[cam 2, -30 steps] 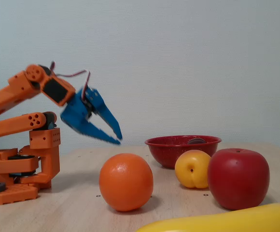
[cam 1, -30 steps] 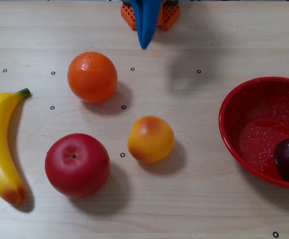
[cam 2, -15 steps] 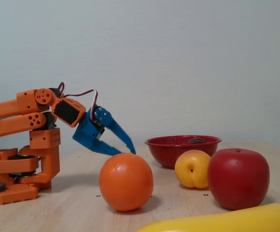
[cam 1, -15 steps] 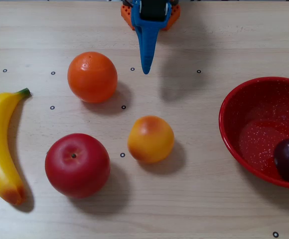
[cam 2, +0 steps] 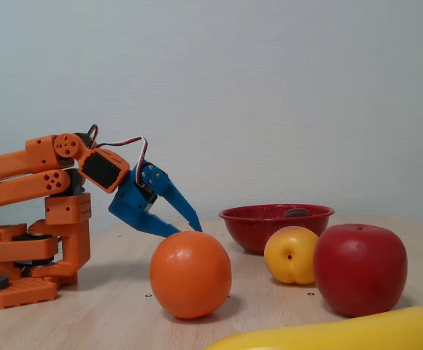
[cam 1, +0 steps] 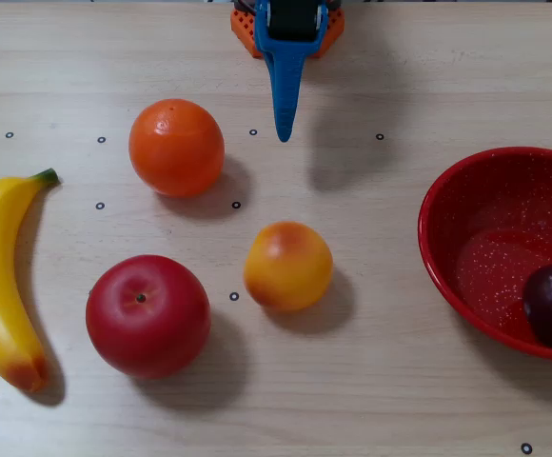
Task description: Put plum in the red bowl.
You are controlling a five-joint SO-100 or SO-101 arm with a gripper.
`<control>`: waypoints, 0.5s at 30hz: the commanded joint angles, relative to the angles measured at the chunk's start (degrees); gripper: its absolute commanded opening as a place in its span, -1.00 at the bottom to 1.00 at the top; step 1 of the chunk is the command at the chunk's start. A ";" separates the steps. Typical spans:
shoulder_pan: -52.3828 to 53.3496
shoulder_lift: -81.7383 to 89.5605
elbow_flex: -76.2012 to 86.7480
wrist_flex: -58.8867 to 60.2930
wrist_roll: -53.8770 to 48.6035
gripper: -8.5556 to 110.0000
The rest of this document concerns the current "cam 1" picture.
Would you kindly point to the red apple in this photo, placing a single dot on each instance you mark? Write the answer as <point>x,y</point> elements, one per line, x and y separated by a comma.
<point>147,323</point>

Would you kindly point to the yellow orange peach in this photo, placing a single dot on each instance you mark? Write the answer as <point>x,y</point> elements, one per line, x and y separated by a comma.
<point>288,266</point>

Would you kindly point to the orange fruit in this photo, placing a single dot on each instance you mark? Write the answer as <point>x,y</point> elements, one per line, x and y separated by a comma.
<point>176,147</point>

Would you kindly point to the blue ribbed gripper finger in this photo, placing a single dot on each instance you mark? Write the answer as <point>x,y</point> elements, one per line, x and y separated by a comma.
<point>286,85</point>

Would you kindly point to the orange robot base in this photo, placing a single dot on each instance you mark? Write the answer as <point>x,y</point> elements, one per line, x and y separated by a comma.
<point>242,33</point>

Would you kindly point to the red speckled bowl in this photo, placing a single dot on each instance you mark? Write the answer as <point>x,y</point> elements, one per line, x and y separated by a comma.
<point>485,285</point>

